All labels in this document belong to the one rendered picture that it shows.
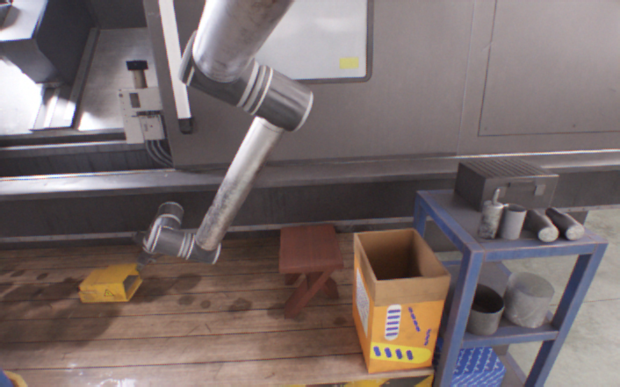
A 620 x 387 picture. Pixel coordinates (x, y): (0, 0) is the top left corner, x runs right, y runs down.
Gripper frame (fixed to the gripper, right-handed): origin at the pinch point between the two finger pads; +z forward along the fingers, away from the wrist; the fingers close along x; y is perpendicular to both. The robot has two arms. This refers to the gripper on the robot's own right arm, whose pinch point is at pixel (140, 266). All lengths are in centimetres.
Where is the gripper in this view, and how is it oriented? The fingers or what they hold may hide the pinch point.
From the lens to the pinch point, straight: 170.6
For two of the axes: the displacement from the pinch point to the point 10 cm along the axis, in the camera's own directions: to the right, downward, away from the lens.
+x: -0.3, -4.1, 9.1
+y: 8.1, 5.3, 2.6
